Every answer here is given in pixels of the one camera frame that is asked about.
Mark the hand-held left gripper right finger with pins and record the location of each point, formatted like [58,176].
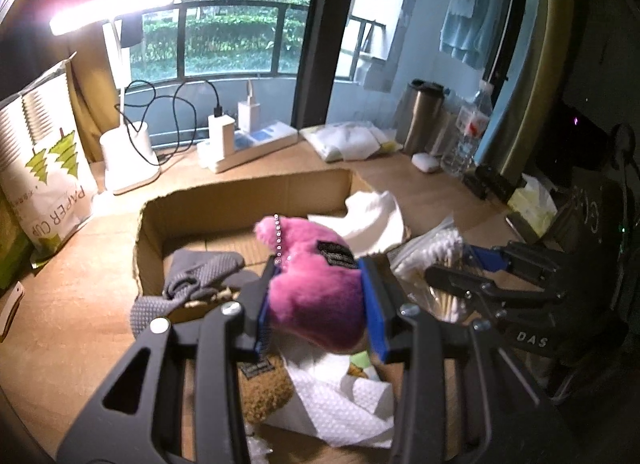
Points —
[376,311]

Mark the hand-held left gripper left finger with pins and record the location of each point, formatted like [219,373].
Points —
[266,311]

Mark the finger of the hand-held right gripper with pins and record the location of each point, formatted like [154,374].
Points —
[482,256]
[465,286]

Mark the pink plush toy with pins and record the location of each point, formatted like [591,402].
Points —
[315,299]

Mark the cardboard box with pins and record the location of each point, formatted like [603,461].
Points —
[225,204]

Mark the bag of cotton swabs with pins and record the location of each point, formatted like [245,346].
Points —
[430,251]

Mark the yellow tissue pack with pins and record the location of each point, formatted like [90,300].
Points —
[532,206]

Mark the grey knitted sock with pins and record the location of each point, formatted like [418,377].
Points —
[146,316]
[210,264]

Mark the black small box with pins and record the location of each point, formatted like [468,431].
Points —
[492,181]

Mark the brown plush toy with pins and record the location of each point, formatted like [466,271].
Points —
[265,389]

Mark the white folded tissue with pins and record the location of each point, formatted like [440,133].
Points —
[372,226]

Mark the white paper towel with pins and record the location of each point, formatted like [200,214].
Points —
[325,394]

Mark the white earbuds case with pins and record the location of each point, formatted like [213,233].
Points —
[425,162]

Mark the clear water bottle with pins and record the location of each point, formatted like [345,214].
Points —
[467,136]

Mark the steel tumbler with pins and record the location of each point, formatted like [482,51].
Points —
[422,116]

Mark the white plastic bag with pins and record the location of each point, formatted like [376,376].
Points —
[345,141]

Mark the white power strip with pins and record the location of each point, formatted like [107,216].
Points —
[265,136]

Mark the white desk lamp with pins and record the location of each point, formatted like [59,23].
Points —
[127,154]

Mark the hanging blue towels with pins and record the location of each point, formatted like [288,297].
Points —
[470,24]

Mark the paper cup bag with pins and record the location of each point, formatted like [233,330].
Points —
[45,164]

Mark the balcony railing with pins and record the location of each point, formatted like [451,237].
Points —
[225,6]

